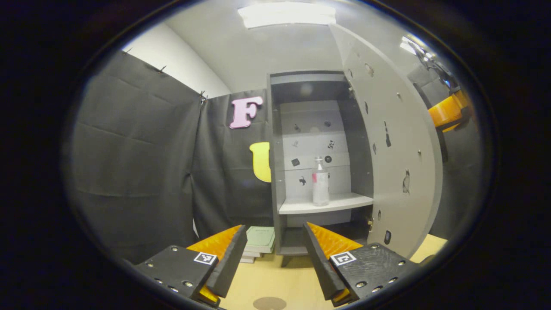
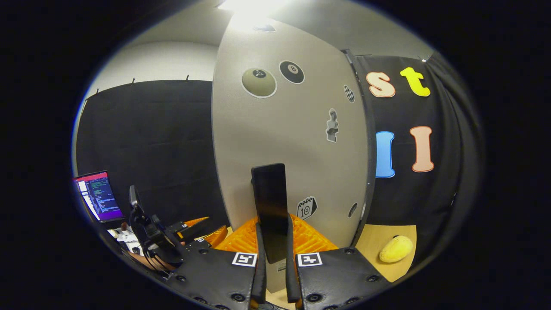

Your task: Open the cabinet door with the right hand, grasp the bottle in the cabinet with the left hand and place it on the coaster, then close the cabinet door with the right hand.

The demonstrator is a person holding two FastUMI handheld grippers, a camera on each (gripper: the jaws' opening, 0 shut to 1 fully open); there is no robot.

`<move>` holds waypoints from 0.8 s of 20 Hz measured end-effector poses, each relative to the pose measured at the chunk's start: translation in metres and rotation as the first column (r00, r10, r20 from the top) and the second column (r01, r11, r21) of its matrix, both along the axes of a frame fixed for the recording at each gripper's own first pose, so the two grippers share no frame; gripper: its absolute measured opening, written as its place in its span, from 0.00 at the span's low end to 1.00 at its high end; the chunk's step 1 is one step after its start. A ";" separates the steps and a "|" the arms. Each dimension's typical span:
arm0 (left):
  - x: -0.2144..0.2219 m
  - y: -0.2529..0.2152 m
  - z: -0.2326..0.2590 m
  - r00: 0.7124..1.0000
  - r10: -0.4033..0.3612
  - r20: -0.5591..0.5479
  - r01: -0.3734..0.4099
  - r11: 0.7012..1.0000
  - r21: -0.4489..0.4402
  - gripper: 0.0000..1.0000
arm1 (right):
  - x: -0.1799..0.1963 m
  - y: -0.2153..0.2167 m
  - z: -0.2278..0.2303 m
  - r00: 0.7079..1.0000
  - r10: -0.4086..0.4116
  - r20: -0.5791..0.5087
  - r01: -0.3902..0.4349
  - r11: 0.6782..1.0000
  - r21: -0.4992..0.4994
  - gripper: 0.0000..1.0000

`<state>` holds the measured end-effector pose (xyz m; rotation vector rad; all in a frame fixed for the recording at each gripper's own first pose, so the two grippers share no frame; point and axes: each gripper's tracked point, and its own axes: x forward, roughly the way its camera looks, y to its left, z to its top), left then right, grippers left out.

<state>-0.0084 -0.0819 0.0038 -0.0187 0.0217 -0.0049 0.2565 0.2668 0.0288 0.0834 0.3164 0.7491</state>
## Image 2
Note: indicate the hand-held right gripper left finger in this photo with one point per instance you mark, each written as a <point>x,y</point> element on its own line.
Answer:
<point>215,275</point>

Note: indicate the yellow toy fruit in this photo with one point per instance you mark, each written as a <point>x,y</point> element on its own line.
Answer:
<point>396,249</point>

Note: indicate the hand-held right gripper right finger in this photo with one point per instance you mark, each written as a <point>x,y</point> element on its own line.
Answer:
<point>340,275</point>

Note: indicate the grey cabinet door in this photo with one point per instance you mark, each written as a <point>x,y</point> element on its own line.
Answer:
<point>292,142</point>

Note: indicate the white object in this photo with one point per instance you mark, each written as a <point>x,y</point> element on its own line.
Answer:
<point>125,236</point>

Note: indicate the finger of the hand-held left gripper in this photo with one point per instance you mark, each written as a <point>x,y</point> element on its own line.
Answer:
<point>215,236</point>
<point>193,228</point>

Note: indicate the large ceiling light panel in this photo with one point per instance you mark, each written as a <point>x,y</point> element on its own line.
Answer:
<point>249,6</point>

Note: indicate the dark grey cabinet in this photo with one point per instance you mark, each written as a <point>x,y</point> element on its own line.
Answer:
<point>368,163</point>

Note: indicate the black backdrop cloth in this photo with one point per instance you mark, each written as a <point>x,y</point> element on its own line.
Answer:
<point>163,142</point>

